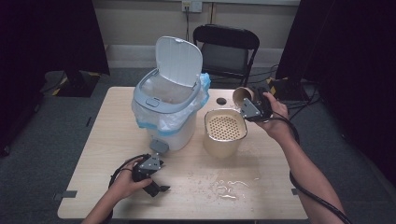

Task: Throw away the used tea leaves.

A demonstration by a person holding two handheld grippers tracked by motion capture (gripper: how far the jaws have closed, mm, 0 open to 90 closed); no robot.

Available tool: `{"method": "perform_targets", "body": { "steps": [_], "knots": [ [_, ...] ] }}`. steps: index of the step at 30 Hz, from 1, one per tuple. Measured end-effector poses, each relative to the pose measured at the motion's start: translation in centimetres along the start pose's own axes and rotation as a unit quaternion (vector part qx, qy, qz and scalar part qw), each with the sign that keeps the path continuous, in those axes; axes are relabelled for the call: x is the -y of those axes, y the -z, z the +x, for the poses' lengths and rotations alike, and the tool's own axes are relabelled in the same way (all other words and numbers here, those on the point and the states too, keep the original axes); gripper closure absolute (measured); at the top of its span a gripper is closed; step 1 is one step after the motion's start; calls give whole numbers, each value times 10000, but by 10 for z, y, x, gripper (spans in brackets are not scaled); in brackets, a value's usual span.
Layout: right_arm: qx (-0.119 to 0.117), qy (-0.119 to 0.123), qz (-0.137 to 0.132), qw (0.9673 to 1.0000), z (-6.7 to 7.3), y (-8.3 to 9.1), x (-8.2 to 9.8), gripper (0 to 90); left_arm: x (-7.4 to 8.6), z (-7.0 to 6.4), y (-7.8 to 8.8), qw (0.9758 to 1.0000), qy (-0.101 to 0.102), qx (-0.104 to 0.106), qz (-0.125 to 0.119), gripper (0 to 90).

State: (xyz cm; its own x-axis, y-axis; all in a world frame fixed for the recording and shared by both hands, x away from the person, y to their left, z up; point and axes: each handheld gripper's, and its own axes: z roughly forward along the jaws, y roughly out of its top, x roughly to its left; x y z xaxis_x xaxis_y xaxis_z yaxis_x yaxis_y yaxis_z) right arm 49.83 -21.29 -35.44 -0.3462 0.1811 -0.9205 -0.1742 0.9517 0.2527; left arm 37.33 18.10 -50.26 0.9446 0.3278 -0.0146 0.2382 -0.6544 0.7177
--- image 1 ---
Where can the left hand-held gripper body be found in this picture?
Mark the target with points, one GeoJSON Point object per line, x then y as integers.
{"type": "Point", "coordinates": [149, 164]}

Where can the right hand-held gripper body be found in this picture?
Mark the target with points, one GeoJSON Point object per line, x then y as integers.
{"type": "Point", "coordinates": [250, 109]}

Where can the brown paper cup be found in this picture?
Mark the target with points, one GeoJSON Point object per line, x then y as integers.
{"type": "Point", "coordinates": [241, 96]}

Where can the white pedal trash can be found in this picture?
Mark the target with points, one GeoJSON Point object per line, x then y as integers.
{"type": "Point", "coordinates": [179, 59]}

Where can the person's left hand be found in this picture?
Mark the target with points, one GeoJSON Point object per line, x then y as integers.
{"type": "Point", "coordinates": [126, 185]}

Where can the person's right hand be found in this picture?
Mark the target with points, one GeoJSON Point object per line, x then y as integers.
{"type": "Point", "coordinates": [280, 121]}

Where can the black stand base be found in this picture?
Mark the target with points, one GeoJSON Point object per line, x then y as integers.
{"type": "Point", "coordinates": [77, 84]}
{"type": "Point", "coordinates": [289, 90]}

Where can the beige bucket with strainer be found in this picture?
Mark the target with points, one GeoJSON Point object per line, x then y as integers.
{"type": "Point", "coordinates": [224, 127]}

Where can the scattered crumbs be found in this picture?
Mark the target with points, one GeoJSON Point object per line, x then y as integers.
{"type": "Point", "coordinates": [197, 183]}

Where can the white plastic trash bag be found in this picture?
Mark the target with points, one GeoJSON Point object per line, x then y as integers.
{"type": "Point", "coordinates": [174, 119]}

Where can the black folding chair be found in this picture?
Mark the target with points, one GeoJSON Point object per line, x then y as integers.
{"type": "Point", "coordinates": [224, 57]}

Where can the spilled liquid puddle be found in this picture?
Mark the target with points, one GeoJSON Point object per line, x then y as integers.
{"type": "Point", "coordinates": [229, 196]}

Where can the black curtain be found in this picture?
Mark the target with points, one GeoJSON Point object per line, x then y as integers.
{"type": "Point", "coordinates": [46, 37]}
{"type": "Point", "coordinates": [351, 62]}

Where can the white wall socket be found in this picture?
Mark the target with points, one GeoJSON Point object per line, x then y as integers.
{"type": "Point", "coordinates": [192, 5]}

